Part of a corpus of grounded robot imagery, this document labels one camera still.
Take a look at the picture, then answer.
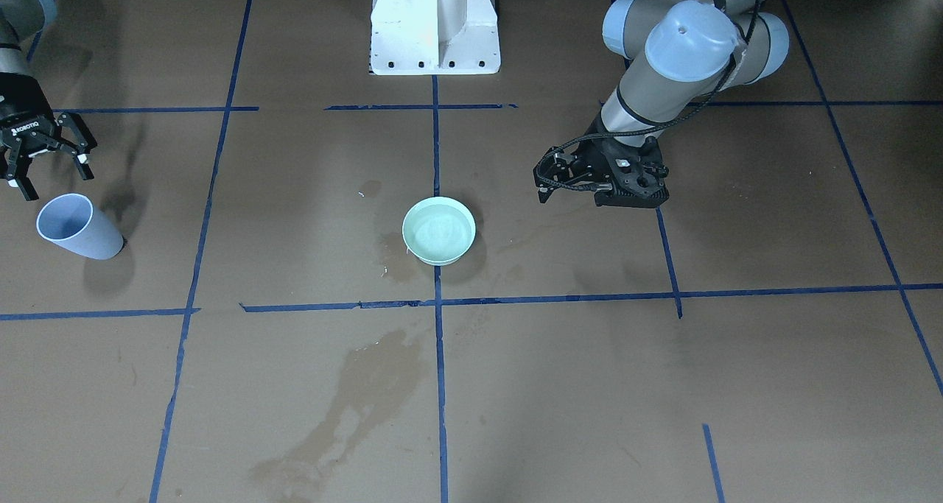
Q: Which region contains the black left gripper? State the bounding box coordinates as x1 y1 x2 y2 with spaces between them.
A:
533 138 608 203

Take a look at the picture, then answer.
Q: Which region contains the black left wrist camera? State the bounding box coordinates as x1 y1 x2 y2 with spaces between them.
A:
594 136 670 208

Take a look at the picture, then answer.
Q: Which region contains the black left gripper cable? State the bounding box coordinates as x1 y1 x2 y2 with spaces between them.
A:
533 0 761 194

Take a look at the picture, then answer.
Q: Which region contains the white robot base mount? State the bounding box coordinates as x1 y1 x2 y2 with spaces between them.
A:
368 0 502 76

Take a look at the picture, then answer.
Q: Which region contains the green ceramic bowl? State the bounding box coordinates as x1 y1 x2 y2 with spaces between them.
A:
402 197 476 266

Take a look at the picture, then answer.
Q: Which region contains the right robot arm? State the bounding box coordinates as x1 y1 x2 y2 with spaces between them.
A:
1 0 97 201

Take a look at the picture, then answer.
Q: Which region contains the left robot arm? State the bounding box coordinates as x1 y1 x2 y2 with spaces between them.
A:
533 0 790 208

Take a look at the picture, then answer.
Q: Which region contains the blue plastic cup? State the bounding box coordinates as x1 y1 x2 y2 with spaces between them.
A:
35 193 125 261

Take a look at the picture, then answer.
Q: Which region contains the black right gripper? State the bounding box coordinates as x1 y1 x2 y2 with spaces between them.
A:
1 72 97 201

